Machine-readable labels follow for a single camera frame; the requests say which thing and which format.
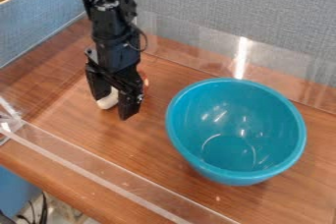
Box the clear acrylic barrier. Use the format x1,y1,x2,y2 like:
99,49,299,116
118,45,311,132
0,96,239,224
137,11,336,114

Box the clear acrylic back barrier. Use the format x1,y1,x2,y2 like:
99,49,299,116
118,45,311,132
137,11,336,114

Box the clear acrylic front barrier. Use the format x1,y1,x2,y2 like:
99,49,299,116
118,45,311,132
0,96,239,224

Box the blue plastic bowl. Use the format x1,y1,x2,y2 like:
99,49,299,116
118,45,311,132
166,78,307,186

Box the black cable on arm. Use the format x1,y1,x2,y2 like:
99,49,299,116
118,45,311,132
126,21,150,53

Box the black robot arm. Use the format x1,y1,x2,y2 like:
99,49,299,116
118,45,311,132
82,0,149,120

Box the toy mushroom brown cap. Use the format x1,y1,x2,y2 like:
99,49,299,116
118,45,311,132
97,87,119,110

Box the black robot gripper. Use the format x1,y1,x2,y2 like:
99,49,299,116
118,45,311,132
86,32,145,120

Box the black cables under table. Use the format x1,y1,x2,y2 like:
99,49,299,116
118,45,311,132
0,192,50,224

